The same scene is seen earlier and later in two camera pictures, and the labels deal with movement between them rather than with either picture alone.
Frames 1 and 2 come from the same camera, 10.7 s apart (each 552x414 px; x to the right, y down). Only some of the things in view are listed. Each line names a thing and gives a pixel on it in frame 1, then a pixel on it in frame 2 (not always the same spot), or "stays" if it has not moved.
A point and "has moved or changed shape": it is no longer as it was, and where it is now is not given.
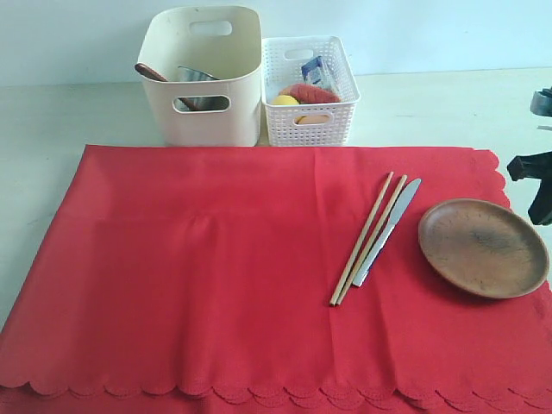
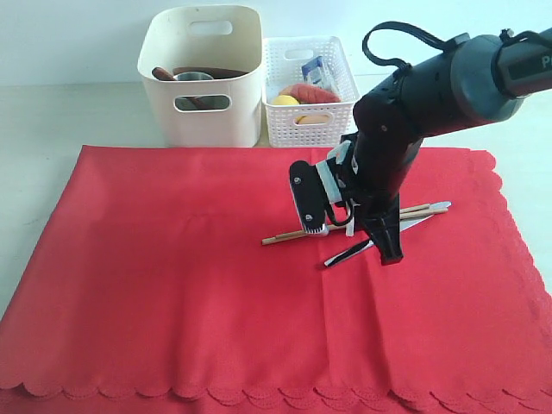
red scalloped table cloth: (197, 279) stays
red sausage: (310, 94) stays
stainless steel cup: (216, 103) stays
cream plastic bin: (223, 41) stays
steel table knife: (368, 262) has moved or changed shape
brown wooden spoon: (156, 75) to (160, 74)
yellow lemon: (284, 100) stays
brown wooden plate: (486, 247) to (216, 72)
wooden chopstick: (380, 196) to (296, 234)
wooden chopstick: (372, 241) to (413, 209)
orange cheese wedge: (322, 119) stays
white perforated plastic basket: (307, 125) stays
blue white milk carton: (311, 70) stays
